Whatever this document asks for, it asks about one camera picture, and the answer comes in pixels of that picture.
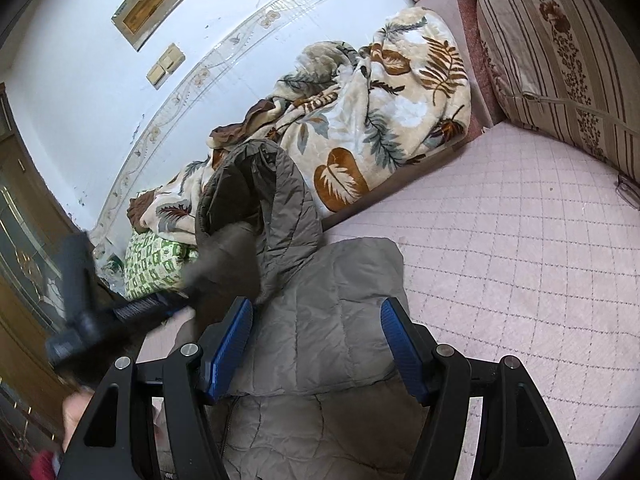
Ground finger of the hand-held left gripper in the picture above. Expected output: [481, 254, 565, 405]
[115, 291, 201, 325]

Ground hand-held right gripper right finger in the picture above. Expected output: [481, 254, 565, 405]
[380, 297, 576, 480]

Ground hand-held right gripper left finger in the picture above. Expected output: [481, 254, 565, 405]
[57, 296, 254, 480]

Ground grey quilted down jacket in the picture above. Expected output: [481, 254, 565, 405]
[150, 137, 436, 480]

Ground person's left forearm red sleeve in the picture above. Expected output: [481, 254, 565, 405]
[29, 449, 64, 480]

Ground person's left hand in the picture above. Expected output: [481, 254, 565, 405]
[62, 393, 97, 456]

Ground green white patterned pillow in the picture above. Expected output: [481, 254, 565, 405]
[122, 230, 201, 303]

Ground pink quilted bed sheet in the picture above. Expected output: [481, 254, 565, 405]
[135, 122, 640, 480]

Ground leaf printed fleece blanket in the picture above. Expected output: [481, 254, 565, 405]
[127, 7, 473, 246]

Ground eyeglasses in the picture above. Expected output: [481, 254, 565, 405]
[614, 172, 640, 211]

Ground striped floral cushion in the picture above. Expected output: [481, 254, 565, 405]
[475, 0, 640, 186]

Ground beige wall switch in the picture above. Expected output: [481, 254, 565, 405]
[159, 42, 186, 72]
[146, 62, 171, 91]

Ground framed wall panel box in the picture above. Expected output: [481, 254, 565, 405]
[111, 0, 195, 52]

